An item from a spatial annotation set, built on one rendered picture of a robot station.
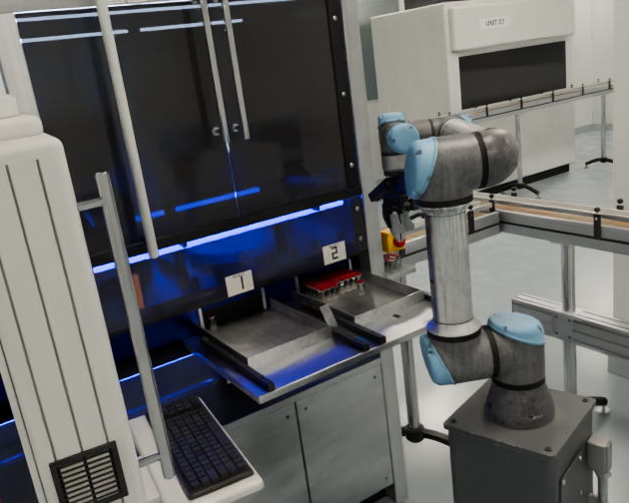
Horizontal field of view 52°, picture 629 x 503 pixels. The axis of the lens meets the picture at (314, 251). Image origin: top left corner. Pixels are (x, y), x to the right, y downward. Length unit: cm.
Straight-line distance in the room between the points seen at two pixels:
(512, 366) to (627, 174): 177
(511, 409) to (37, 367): 96
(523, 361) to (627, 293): 184
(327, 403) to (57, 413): 117
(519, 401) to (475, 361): 14
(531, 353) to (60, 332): 94
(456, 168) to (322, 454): 128
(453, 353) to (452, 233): 26
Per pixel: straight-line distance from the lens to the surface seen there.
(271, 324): 194
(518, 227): 270
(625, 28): 305
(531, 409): 153
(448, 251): 135
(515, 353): 146
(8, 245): 114
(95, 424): 126
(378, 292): 208
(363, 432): 236
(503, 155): 133
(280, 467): 221
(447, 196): 130
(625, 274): 324
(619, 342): 262
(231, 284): 190
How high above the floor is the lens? 162
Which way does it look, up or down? 16 degrees down
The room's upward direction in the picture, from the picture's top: 8 degrees counter-clockwise
